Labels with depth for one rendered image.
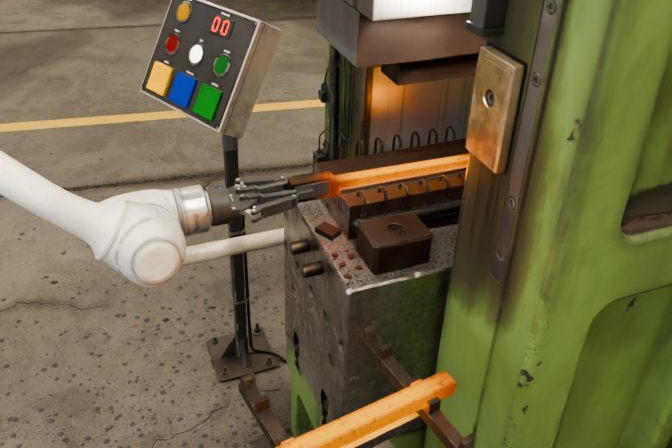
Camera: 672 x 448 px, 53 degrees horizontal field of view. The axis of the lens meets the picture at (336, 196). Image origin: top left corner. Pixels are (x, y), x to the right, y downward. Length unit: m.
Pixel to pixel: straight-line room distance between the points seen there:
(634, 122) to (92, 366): 1.93
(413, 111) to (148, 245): 0.77
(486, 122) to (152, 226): 0.53
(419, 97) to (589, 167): 0.70
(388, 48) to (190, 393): 1.45
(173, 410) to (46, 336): 0.59
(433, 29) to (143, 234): 0.59
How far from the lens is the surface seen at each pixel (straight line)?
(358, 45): 1.14
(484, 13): 1.00
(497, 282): 1.14
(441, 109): 1.61
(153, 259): 1.04
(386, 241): 1.22
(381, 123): 1.55
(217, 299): 2.60
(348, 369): 1.34
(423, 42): 1.20
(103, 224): 1.08
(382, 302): 1.26
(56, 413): 2.34
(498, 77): 1.00
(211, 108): 1.65
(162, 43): 1.85
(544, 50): 0.95
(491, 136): 1.04
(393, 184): 1.36
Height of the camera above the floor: 1.69
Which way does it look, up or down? 32 degrees down
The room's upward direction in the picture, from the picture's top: 2 degrees clockwise
